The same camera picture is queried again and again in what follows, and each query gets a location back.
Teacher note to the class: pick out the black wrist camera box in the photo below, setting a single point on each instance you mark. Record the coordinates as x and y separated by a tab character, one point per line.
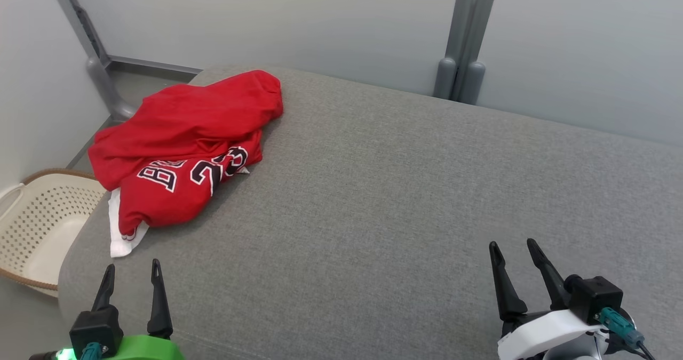
597	296
96	325

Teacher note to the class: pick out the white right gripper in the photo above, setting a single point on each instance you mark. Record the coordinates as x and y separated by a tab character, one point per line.
544	333

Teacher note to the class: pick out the grey slotted partition post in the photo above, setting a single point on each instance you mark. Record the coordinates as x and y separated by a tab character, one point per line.
104	82

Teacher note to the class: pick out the red garment with white trim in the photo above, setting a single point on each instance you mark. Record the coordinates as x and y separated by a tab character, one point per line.
203	109

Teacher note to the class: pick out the cream perforated laundry basket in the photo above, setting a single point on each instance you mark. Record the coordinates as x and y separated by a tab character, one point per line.
48	226

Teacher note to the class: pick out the grey double partition post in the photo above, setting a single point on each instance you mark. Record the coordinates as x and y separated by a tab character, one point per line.
469	29

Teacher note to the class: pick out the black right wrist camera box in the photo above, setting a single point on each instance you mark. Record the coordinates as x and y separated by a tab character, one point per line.
597	296

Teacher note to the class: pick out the grey partition base rail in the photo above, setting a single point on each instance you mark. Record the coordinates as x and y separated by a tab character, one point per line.
155	68

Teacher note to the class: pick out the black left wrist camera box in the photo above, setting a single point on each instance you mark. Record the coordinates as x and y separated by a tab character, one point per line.
96	325

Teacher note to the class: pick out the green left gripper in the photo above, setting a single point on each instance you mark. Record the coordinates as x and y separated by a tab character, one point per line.
144	349

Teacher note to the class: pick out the red jersey with black print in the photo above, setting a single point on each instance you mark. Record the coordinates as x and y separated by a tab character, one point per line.
160	205

